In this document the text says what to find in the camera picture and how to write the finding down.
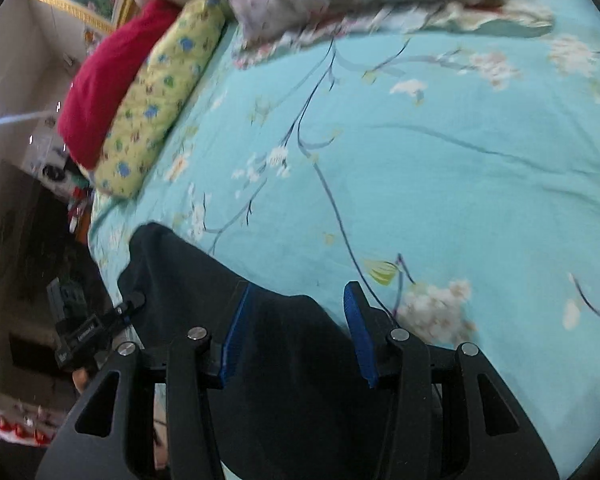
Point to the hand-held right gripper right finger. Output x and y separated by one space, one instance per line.
361 335

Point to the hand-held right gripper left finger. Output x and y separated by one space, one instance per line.
236 332

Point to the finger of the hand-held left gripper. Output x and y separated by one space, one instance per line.
129 306

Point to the black pants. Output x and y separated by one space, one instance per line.
290 360

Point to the person's left hand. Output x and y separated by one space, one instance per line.
80 379

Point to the dark wooden cabinet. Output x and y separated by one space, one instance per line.
25 240

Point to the colourful clutter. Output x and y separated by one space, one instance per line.
79 205

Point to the small red item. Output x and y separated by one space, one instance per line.
20 430
40 437
4 422

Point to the teal floral bed sheet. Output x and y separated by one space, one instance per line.
430 185

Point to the yellow-green floral pillow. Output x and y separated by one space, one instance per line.
150 95

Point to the red pillow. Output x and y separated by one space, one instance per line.
105 80

